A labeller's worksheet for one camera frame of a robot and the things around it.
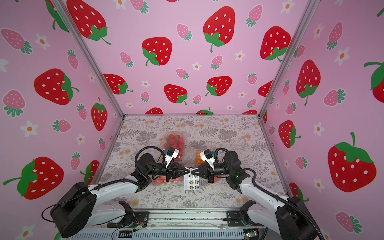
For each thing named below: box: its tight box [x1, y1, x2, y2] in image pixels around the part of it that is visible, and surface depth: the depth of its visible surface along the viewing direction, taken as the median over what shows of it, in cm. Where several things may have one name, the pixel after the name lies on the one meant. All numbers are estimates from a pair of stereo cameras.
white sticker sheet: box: [184, 167, 200, 191], surface depth 69 cm
